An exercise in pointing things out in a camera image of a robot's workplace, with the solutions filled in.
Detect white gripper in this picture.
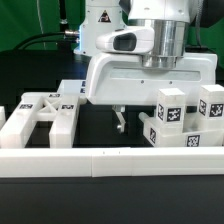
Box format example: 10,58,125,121
85,53,217,133

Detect white chair seat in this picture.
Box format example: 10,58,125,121
139,112,224,147

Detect white chair back frame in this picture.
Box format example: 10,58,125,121
0,92,87,149

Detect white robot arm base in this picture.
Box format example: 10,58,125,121
74,0,125,56

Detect white front fence bar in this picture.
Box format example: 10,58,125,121
0,147,224,178

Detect white fence bar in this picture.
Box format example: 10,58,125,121
0,106,6,130
0,147,224,178

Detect white left fence bar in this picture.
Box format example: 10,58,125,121
0,106,6,130

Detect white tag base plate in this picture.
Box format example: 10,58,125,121
57,79,86,96

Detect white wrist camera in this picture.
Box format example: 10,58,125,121
96,26,155,54

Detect black cables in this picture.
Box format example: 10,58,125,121
13,29,81,52

